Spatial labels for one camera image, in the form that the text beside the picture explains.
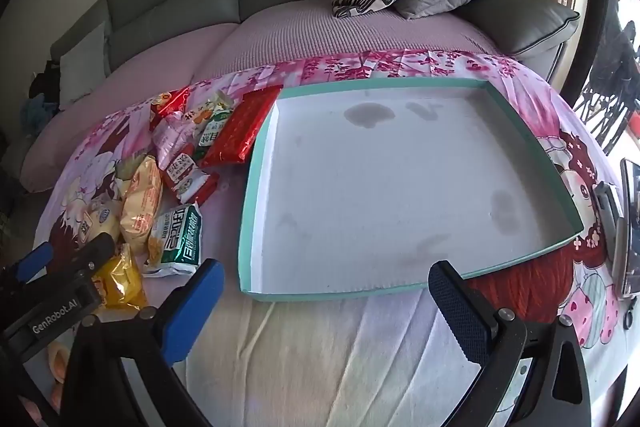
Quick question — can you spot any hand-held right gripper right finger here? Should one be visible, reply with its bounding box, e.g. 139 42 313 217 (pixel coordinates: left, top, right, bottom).
428 260 607 427

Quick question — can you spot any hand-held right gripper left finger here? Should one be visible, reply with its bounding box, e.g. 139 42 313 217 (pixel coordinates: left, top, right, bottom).
60 258 226 427

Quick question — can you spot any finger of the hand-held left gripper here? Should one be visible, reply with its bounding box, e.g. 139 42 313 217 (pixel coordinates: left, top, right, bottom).
50 232 116 279
12 242 55 283

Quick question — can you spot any clear round bun packet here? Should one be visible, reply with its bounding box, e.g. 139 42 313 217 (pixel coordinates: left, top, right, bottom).
75 201 124 249

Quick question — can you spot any yellow clear cake packet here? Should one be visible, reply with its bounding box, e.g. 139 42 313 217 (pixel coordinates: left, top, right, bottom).
92 243 149 311

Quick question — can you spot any green white snack packet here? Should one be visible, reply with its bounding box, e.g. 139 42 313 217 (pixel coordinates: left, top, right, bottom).
142 202 203 279

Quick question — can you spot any orange bread packet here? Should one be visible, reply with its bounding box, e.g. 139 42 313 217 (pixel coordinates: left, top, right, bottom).
120 155 164 254

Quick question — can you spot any red white biscuit packet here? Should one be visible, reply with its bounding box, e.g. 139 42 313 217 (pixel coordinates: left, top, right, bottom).
160 146 221 206

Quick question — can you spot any teal shallow cardboard tray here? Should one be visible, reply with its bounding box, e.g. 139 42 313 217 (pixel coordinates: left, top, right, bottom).
236 77 585 303

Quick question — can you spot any red gold-patterned snack packet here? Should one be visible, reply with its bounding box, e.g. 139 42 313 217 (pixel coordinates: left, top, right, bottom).
200 86 284 168

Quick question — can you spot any pink printed blanket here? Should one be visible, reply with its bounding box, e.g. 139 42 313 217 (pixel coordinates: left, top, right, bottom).
15 49 640 427

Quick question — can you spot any dark clothes pile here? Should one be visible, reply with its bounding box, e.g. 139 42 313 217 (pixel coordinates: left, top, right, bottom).
27 61 62 102

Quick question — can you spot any white cushion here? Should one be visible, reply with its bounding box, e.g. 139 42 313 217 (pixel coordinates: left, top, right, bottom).
59 22 109 110

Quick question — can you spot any silver phone stand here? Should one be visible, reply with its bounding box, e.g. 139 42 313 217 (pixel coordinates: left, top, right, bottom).
592 181 626 258

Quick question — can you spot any smartphone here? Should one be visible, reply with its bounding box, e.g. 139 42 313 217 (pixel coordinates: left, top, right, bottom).
613 157 640 299

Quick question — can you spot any black metal drying rack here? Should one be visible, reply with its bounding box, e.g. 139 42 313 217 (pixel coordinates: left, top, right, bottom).
572 21 640 154

